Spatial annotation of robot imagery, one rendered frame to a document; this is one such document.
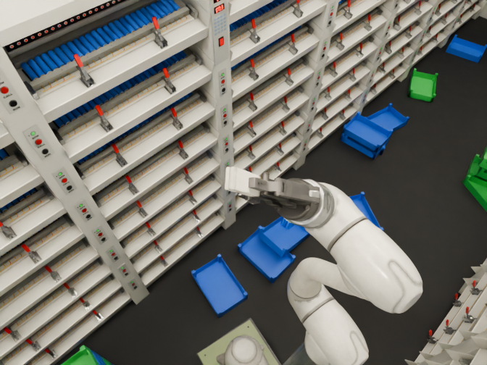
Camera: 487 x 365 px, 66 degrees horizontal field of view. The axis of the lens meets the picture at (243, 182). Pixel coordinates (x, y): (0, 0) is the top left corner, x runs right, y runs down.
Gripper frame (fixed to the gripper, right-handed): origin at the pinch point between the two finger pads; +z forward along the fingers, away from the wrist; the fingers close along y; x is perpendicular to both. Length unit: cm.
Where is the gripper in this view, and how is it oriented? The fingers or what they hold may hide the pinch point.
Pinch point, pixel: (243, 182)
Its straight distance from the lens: 51.9
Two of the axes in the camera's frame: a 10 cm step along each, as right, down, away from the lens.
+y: 8.5, -0.5, -5.2
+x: -0.5, 9.8, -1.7
